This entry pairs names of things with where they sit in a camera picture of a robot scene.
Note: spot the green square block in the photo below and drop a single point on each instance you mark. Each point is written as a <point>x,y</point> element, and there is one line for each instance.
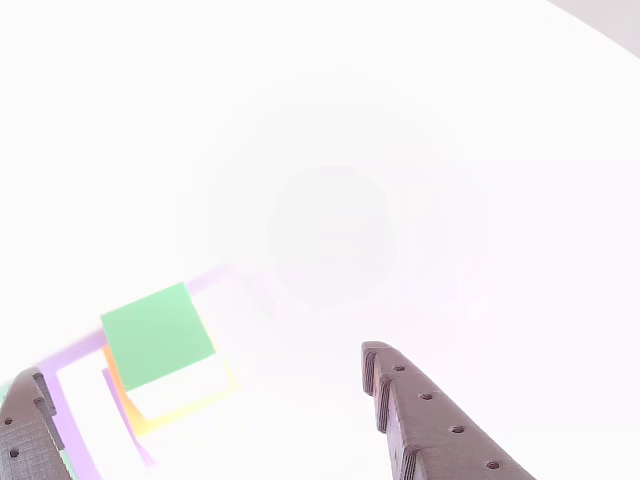
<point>157,335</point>

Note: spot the purple tape square outline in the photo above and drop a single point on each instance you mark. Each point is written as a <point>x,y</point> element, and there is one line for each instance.
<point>75,430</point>

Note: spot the purple square block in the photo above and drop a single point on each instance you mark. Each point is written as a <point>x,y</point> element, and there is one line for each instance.
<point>120,405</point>

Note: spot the orange square block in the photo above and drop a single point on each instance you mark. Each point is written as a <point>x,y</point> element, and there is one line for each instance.
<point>132,410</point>

